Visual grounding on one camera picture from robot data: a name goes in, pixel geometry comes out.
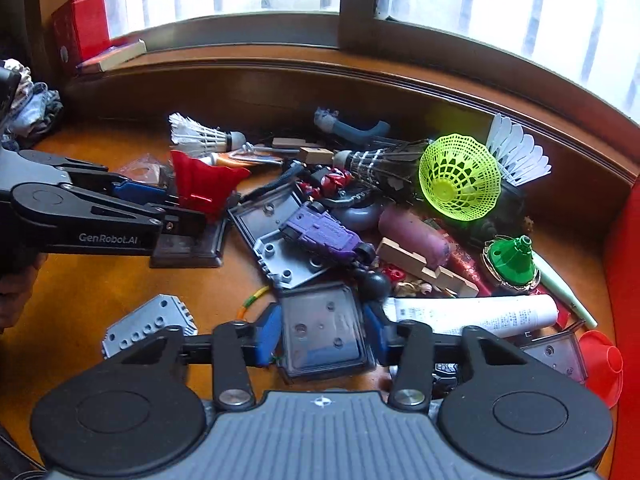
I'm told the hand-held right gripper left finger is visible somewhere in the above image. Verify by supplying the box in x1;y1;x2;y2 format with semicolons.
102;302;283;411

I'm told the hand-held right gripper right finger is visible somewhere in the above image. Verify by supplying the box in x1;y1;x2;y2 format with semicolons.
362;302;531;411

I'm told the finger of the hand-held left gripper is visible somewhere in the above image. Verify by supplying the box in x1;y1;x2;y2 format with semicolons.
11;182;207;239
20;150;168;206

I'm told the notched wooden block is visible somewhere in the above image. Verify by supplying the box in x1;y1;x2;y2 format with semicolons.
375;237;481;298

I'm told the person's left hand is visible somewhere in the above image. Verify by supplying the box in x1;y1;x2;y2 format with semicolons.
0;255;48;333

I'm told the clear plastic packet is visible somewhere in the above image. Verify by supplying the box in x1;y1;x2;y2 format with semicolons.
117;152;173;186

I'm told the grey studded square plate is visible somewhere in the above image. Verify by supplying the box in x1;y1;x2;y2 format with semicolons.
252;200;351;291

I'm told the worn white feather shuttlecock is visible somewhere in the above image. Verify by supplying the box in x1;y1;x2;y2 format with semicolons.
167;112;248;158

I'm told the grey perforated plate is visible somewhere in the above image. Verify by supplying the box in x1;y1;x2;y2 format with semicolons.
102;294;198;358

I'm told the pink roll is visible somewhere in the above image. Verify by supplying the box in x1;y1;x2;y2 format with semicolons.
377;205;451;271

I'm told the orange white tube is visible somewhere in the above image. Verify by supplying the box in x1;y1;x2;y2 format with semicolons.
207;151;286;168

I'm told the red glitter tube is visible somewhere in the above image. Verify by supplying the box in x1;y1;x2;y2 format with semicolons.
440;230;493;296

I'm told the purple toy car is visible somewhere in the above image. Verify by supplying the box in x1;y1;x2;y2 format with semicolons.
277;202;376;268

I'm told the grey round disc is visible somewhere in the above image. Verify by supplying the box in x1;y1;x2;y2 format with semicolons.
330;200;386;233

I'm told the pile of patterned cloth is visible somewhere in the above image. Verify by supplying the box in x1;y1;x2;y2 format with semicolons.
0;57;66;141

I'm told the flat book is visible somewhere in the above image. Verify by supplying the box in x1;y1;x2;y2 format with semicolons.
75;40;148;73

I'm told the green spinning top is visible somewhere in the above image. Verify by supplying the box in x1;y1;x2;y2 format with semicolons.
482;235;543;293

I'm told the red black robot toy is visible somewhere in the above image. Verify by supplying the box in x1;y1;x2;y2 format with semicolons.
305;167;356;198

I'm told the black feather shuttlecock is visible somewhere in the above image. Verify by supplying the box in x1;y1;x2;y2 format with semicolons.
332;140;431;196

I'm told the red box with round mark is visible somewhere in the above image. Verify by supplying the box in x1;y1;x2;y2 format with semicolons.
50;0;111;78

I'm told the yellow-green plastic shuttlecock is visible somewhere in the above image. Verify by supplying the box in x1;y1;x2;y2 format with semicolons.
417;132;503;223

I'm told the small wooden block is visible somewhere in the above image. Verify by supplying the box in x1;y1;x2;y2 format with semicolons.
299;146;335;165

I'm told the red plastic funnel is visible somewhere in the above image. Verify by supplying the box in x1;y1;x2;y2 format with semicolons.
577;330;626;411

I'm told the clean white feather shuttlecock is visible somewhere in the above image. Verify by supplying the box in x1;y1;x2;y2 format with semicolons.
485;112;553;186

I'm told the wooden window sill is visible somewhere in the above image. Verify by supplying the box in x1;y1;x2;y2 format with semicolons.
65;10;640;186

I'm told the orange green cord loop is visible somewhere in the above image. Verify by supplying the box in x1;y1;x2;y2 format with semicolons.
237;285;271;321

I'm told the pale green handle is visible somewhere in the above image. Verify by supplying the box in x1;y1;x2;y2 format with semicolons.
535;255;598;331

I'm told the grey curved handle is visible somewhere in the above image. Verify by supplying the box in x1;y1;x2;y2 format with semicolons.
314;106;393;141

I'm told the window with metal frame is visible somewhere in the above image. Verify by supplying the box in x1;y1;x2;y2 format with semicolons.
85;0;640;126

